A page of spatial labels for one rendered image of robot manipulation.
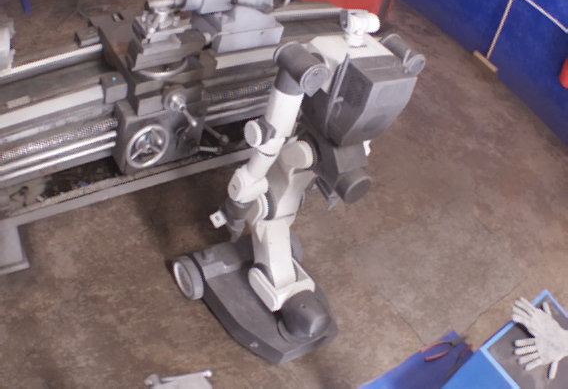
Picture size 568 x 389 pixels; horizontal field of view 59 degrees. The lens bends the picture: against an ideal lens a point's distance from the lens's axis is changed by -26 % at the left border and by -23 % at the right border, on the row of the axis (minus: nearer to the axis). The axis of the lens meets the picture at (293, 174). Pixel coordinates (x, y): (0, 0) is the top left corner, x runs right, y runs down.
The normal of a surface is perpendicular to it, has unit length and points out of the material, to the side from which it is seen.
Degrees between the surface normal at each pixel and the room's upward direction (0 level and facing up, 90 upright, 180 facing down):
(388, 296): 0
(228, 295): 0
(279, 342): 0
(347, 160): 45
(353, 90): 90
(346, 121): 90
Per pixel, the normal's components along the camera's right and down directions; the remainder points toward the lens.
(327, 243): 0.25, -0.73
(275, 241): 0.61, 0.19
